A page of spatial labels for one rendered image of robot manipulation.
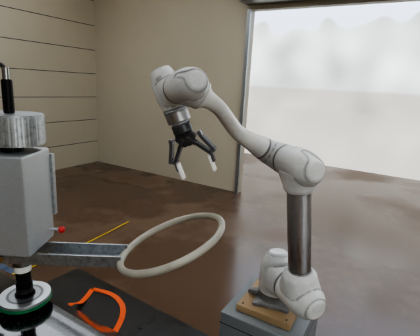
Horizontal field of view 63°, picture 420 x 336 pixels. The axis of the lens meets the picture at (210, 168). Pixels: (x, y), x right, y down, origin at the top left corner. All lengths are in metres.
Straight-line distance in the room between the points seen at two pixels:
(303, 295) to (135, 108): 6.30
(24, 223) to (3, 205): 0.10
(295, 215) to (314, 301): 0.38
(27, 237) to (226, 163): 5.02
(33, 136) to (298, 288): 1.24
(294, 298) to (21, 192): 1.19
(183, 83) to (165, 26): 5.92
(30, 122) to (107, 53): 6.58
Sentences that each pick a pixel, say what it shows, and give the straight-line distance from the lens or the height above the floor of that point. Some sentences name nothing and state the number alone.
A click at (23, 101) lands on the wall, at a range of 7.26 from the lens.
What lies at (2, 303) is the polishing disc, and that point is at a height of 0.93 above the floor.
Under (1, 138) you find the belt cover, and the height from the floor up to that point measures 1.66.
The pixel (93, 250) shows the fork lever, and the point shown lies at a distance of 1.66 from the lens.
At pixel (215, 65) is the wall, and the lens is 6.27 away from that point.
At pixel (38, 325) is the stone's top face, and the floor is 0.87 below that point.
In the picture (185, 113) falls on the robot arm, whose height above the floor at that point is 1.79.
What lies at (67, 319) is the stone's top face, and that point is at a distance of 1.73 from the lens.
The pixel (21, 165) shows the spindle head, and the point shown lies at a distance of 1.47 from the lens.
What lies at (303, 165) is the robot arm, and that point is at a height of 1.62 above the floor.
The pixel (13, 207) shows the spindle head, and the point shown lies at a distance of 1.54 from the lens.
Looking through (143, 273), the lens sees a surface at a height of 1.21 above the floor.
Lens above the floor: 1.89
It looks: 14 degrees down
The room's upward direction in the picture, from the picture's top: 3 degrees clockwise
